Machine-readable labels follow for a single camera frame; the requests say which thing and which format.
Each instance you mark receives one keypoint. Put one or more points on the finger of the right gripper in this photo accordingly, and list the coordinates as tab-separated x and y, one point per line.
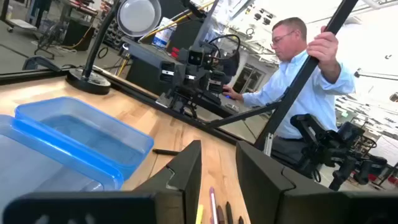
178	101
192	107

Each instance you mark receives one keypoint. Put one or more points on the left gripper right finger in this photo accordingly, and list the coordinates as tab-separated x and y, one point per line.
264	193

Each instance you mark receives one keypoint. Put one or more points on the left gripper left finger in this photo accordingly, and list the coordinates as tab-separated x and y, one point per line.
183	193

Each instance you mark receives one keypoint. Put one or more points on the yellow highlighter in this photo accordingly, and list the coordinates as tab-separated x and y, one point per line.
199	216

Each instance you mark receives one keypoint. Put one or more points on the thin black pen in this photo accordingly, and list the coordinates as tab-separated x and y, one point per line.
164	152

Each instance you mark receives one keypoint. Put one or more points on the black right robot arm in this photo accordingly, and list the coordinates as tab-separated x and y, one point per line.
231	67

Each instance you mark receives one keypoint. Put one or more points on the blue plastic supply box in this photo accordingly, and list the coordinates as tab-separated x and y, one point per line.
93	130

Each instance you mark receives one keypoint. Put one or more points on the blue plastic box lid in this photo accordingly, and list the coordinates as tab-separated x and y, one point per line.
46	165

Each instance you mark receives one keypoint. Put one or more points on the purple pen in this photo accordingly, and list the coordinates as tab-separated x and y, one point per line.
213	205

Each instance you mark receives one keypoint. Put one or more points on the white and blue container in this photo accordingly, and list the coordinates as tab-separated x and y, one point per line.
163	35

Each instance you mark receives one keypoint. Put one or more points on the grey desk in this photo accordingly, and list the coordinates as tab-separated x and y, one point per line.
146	49

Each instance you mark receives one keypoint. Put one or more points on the black desk lamp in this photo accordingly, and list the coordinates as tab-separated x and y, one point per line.
88	84

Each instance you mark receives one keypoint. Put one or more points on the person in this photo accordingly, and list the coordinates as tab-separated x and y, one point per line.
311	99

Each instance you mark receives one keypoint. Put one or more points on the black bin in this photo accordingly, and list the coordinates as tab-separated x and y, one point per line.
76	34

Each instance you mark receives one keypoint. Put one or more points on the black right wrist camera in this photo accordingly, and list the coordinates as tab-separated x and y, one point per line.
196	57

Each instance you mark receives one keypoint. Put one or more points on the black aluminium table frame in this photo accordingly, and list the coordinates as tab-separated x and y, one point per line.
303	77

